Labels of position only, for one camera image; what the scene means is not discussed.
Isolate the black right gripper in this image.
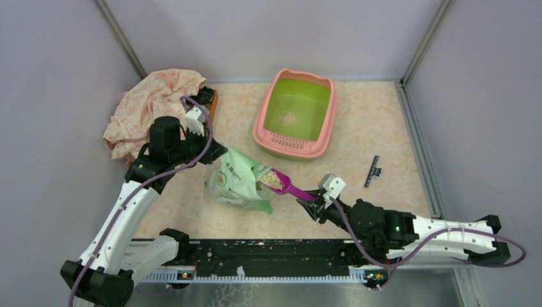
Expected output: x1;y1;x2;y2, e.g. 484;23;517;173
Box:
297;188;366;241

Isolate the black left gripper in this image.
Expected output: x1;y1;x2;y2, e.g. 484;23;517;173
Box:
169;124;228;166

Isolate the green cat litter bag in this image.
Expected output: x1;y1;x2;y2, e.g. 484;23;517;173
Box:
205;146;275;214

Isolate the magenta plastic litter scoop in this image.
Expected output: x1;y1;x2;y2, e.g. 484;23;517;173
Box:
259;168;315;201

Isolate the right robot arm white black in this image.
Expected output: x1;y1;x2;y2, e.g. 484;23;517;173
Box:
295;189;511;268

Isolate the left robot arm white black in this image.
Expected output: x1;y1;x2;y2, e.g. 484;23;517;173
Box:
60;114;226;306

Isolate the pink green litter box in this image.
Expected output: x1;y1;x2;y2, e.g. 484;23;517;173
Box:
252;68;338;161

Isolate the brown wooden tray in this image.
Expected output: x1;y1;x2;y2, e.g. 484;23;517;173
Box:
194;86;219;121

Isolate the small black ruler piece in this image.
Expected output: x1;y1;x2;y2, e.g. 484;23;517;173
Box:
364;155;382;189

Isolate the pink floral crumpled cloth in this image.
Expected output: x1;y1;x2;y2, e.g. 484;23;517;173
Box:
103;68;206;166

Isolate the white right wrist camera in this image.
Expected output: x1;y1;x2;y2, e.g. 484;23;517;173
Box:
318;173;346;209

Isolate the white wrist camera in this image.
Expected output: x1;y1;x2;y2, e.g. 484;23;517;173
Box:
318;173;346;209
183;106;209;136

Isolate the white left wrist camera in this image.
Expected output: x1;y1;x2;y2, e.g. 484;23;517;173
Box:
183;106;209;136

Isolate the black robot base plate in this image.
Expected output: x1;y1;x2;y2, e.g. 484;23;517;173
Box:
166;239;369;278

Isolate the aluminium frame rail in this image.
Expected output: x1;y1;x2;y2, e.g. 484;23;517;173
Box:
86;239;472;285

